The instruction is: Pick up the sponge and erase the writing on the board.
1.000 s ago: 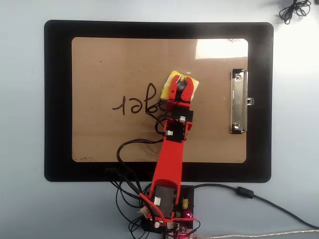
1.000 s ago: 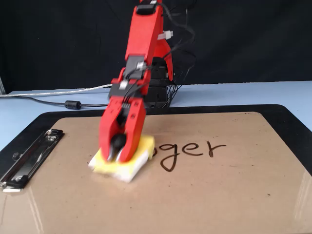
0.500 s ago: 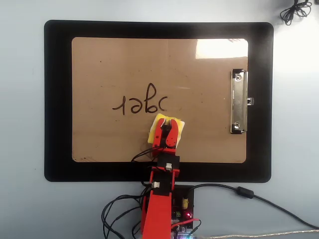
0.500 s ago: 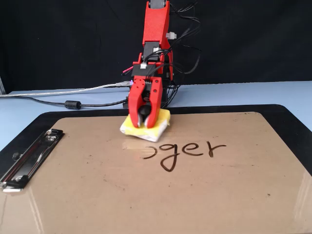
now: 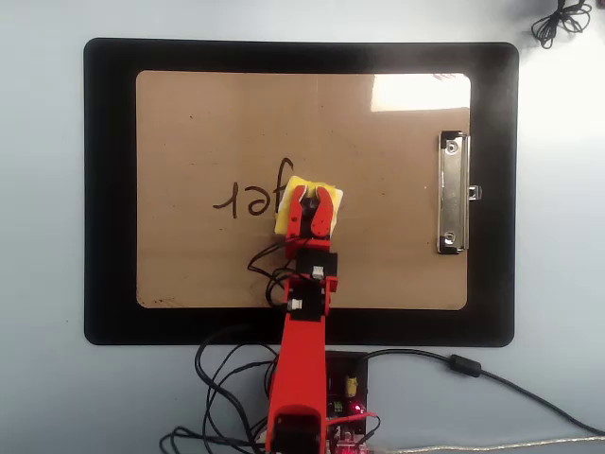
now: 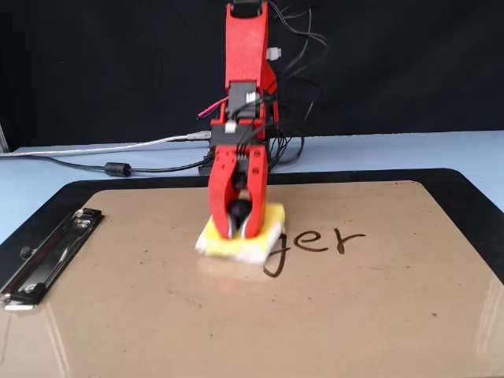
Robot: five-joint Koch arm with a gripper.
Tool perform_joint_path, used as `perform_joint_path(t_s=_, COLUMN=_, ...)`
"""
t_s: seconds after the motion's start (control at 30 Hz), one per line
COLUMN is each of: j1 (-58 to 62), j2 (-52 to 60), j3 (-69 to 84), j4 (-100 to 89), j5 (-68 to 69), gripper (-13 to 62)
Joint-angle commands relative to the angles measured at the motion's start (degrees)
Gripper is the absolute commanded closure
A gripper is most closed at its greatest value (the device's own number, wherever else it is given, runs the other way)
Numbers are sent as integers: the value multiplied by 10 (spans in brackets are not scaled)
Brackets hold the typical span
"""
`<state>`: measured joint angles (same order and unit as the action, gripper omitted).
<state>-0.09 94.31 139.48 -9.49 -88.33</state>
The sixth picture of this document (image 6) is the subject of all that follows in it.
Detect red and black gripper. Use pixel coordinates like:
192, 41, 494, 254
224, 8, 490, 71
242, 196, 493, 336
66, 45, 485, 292
207, 100, 279, 240

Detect yellow sponge with black knob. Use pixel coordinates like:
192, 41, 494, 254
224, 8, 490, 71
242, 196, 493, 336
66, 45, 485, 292
195, 200, 287, 265

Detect brown clipboard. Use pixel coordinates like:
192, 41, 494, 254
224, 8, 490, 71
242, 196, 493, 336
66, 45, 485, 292
0, 180, 504, 378

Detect metal clipboard clip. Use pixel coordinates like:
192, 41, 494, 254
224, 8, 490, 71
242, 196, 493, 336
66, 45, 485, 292
0, 207, 104, 313

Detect black backdrop cloth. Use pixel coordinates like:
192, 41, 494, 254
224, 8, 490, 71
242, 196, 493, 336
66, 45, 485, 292
0, 0, 504, 153

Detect red wire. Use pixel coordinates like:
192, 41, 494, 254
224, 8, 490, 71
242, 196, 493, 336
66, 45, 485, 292
196, 96, 232, 119

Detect silver USB cable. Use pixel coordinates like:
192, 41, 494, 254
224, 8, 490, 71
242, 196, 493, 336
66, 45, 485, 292
0, 129, 212, 158

